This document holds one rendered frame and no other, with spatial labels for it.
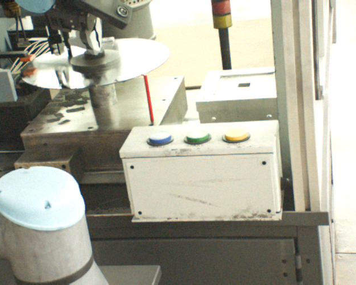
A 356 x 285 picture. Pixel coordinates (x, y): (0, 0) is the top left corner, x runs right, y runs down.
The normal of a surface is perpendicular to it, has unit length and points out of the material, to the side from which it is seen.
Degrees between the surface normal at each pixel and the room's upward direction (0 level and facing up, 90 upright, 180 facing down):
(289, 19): 90
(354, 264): 0
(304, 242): 90
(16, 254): 94
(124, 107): 0
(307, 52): 90
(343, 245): 0
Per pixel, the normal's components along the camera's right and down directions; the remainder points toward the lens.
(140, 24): 0.73, 0.18
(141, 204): -0.18, 0.43
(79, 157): 0.97, -0.04
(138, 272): -0.13, -0.90
